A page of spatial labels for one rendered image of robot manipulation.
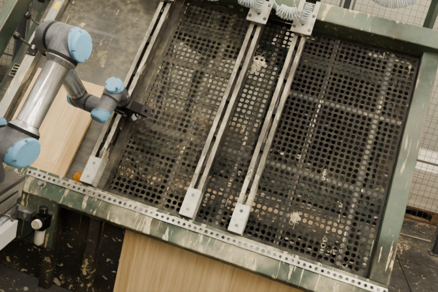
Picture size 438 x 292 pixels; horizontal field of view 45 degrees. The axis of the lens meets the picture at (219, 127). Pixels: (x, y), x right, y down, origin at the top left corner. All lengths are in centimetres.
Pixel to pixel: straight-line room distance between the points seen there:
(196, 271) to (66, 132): 91
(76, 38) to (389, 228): 146
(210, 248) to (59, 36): 105
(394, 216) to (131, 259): 127
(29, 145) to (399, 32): 173
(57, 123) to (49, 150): 14
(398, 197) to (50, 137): 161
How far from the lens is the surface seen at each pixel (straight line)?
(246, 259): 227
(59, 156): 259
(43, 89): 193
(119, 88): 223
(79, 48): 194
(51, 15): 294
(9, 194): 220
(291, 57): 256
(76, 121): 263
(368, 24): 266
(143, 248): 268
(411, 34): 268
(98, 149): 248
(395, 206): 239
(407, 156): 246
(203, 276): 263
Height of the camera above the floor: 191
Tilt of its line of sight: 15 degrees down
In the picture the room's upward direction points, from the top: 14 degrees clockwise
